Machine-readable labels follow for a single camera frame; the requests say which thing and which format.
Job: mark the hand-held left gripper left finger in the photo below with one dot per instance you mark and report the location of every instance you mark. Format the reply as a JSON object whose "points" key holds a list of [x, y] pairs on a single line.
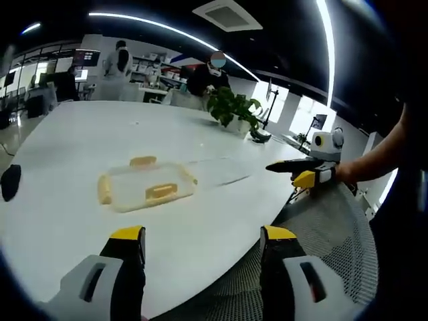
{"points": [[100, 277]]}

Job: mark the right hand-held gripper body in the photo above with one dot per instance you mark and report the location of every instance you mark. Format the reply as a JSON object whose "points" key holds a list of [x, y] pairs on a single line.
{"points": [[322, 147]]}

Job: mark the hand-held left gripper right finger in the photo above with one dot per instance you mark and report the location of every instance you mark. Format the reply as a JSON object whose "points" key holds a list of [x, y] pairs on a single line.
{"points": [[301, 274]]}

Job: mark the small potted plant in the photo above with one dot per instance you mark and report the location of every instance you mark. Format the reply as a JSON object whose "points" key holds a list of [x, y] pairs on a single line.
{"points": [[302, 138]]}

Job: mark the dark computer monitor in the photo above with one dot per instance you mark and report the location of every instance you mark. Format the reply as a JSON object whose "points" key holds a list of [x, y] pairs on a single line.
{"points": [[320, 121]]}

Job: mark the small dark dish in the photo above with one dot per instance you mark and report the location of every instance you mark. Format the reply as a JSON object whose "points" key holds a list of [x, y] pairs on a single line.
{"points": [[261, 135]]}

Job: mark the grey mesh chair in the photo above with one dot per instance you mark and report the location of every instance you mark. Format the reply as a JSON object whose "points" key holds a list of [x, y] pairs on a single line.
{"points": [[321, 227]]}

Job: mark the green potted plant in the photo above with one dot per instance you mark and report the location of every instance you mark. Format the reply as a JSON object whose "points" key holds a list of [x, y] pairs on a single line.
{"points": [[234, 107]]}

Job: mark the long ceiling light strip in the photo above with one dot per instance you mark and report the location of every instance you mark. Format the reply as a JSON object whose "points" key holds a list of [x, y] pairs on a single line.
{"points": [[329, 50], [167, 28]]}

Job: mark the person's dark clothing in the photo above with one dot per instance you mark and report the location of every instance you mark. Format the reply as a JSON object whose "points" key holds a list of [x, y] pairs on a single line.
{"points": [[404, 234]]}

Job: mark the clear container with yellow clasps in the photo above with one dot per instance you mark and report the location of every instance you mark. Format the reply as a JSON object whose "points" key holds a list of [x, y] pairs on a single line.
{"points": [[147, 187]]}

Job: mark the black pouch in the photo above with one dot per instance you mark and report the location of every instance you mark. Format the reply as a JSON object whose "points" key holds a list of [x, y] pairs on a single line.
{"points": [[10, 182]]}

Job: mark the ceiling air vent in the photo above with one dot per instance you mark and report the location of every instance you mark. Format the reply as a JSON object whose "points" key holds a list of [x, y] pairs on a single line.
{"points": [[227, 15]]}

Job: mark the storage shelves with bins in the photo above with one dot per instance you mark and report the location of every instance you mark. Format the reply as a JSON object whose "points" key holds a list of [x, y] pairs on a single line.
{"points": [[157, 68]]}

